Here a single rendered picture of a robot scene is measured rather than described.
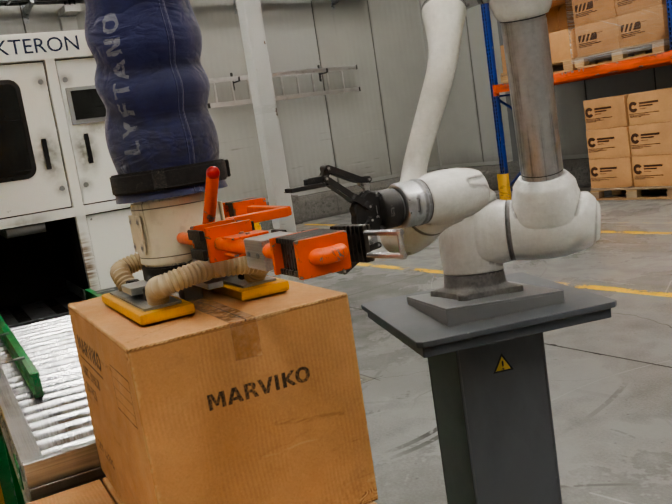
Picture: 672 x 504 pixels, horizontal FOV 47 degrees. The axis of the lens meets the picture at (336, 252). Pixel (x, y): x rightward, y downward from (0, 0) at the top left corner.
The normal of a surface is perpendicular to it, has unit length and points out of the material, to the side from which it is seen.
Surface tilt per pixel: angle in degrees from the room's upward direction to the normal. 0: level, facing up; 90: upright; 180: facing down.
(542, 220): 98
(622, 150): 92
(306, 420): 90
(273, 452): 90
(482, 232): 83
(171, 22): 77
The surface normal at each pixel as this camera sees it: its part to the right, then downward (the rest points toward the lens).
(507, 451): 0.22, 0.11
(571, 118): -0.83, 0.20
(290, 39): 0.54, 0.04
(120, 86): -0.20, -0.12
